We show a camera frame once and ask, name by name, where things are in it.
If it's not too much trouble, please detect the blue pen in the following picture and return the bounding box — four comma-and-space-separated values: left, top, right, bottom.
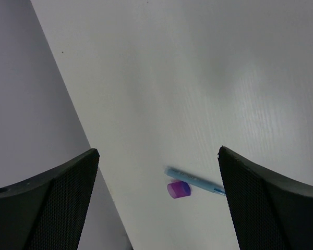
165, 167, 226, 196

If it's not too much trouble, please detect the purple highlighter cap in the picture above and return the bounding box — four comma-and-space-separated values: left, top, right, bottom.
167, 181, 191, 199

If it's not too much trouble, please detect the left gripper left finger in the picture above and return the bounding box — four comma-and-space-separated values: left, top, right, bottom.
0, 148, 99, 249

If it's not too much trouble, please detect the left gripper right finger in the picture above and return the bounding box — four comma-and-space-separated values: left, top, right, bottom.
218, 146, 313, 249

